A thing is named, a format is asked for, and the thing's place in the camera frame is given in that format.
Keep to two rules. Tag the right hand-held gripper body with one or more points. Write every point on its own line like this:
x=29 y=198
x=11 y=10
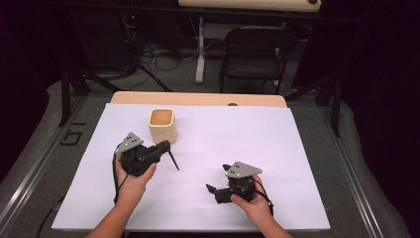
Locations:
x=242 y=185

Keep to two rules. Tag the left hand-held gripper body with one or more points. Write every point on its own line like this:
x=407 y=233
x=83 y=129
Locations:
x=138 y=158

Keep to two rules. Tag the black pen with gold end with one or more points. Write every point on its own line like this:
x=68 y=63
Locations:
x=173 y=161

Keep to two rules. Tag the cream square pen holder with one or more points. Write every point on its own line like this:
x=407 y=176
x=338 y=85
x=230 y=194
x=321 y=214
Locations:
x=162 y=127

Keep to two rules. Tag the person's right hand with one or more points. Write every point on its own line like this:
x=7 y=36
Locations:
x=259 y=208

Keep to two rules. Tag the person's left hand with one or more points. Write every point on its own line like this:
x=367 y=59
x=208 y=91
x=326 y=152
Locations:
x=132 y=188

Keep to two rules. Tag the white paper sheet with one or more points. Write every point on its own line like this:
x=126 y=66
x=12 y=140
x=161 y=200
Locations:
x=214 y=132

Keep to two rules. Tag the black metal stand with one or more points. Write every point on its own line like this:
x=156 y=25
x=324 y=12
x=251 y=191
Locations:
x=67 y=92
x=336 y=105

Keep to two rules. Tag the white desk leg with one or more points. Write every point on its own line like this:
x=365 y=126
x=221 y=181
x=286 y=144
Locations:
x=200 y=49

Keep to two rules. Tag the black folding chair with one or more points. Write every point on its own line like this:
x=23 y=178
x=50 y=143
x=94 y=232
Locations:
x=254 y=62

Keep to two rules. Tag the cream desk top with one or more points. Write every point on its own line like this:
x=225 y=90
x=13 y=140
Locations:
x=251 y=5

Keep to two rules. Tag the aluminium rail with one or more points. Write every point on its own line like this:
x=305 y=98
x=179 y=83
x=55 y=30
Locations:
x=39 y=165
x=353 y=172

